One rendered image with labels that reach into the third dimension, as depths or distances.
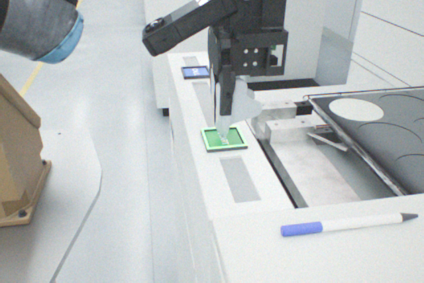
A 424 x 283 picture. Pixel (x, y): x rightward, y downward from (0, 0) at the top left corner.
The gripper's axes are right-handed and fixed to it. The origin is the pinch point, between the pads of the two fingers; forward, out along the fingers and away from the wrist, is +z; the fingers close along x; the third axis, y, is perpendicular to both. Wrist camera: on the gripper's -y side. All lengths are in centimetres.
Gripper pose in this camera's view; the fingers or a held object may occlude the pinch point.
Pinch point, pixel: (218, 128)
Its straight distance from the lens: 50.2
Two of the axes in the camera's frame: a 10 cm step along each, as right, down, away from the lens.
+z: 0.0, 8.7, 5.0
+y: 9.8, -0.8, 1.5
